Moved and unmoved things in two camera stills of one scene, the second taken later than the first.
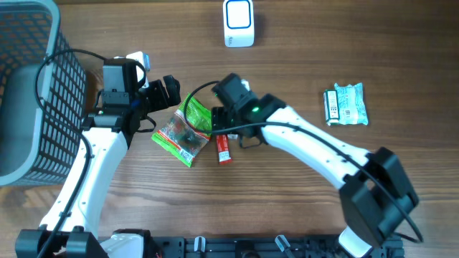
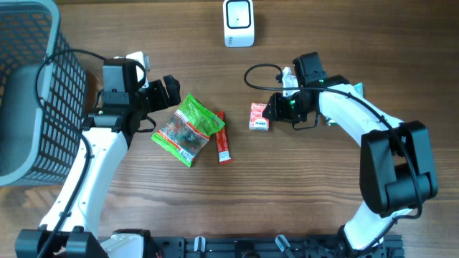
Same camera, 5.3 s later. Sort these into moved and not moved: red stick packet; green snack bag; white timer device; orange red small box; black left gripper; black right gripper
Moved: orange red small box; black right gripper
Not moved: red stick packet; green snack bag; black left gripper; white timer device
